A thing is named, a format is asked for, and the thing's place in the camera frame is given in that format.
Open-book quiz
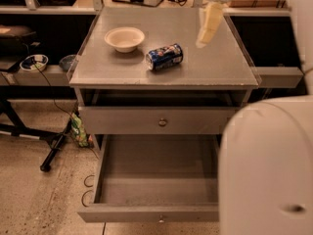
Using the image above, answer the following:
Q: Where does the closed grey top drawer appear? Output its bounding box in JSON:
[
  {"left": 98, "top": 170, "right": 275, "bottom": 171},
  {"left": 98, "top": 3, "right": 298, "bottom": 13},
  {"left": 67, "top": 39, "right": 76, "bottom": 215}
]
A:
[{"left": 78, "top": 106, "right": 238, "bottom": 134}]

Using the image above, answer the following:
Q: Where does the black bag on shelf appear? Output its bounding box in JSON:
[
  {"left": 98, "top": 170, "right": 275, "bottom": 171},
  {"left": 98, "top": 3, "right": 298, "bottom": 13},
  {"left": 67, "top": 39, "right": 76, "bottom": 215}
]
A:
[{"left": 0, "top": 24, "right": 37, "bottom": 56}]

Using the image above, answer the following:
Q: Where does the green chip bag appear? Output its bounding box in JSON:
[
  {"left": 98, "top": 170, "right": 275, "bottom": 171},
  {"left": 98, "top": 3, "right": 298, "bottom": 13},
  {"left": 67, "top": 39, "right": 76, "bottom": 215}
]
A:
[{"left": 70, "top": 113, "right": 89, "bottom": 148}]

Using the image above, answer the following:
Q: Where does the blue pepsi can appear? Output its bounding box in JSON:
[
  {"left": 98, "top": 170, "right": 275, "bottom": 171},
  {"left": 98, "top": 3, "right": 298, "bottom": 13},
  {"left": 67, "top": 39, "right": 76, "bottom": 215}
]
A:
[{"left": 146, "top": 43, "right": 183, "bottom": 71}]

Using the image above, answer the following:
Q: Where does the white paper bowl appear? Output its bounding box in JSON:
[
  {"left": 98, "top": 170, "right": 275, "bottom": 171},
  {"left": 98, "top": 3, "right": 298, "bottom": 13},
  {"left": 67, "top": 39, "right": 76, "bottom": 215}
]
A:
[{"left": 105, "top": 27, "right": 145, "bottom": 53}]

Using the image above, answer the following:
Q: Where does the blue white bowl on shelf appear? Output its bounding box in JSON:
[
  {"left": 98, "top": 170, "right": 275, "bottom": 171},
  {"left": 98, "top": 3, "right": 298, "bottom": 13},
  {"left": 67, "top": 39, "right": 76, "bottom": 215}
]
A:
[{"left": 20, "top": 54, "right": 49, "bottom": 72}]

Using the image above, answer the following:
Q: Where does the open grey middle drawer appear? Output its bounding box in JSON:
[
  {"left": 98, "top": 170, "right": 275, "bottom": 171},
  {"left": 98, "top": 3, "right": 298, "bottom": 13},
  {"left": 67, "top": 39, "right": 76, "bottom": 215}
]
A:
[{"left": 78, "top": 135, "right": 219, "bottom": 222}]

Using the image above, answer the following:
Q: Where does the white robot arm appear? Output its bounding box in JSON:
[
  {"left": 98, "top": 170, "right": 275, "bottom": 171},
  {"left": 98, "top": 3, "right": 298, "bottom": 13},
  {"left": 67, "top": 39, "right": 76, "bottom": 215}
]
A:
[{"left": 218, "top": 0, "right": 313, "bottom": 235}]

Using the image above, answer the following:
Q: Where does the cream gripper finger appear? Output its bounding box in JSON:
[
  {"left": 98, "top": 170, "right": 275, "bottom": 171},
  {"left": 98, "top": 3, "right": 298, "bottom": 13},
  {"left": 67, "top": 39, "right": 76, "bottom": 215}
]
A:
[{"left": 196, "top": 2, "right": 224, "bottom": 48}]

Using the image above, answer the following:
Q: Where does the grey metal shelf rack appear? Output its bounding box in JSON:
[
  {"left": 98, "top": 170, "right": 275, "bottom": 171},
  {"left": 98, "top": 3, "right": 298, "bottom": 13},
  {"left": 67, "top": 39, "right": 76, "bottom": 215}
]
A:
[{"left": 1, "top": 0, "right": 303, "bottom": 88}]

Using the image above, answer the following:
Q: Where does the grey drawer cabinet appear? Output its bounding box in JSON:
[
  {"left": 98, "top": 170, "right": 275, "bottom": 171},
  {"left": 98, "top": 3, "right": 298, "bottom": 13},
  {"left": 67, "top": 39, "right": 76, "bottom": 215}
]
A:
[{"left": 69, "top": 8, "right": 257, "bottom": 146}]

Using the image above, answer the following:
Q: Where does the dark round bowl on shelf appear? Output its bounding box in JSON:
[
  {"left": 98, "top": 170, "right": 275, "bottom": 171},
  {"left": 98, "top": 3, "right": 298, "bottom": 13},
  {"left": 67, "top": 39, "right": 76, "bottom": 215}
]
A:
[{"left": 59, "top": 55, "right": 76, "bottom": 71}]

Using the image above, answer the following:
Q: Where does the black cable on floor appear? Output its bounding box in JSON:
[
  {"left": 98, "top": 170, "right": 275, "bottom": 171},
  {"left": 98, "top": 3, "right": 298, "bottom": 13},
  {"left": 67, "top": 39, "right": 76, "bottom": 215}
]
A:
[{"left": 30, "top": 57, "right": 99, "bottom": 208}]

